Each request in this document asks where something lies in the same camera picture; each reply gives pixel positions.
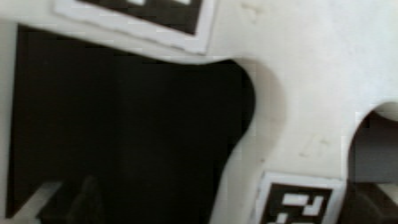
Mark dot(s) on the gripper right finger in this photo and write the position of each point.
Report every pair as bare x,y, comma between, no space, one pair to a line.
368,208

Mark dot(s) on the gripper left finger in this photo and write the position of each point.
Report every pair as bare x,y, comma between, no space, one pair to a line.
62,204

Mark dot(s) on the white cross table base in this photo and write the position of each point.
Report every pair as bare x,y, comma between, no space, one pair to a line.
316,48

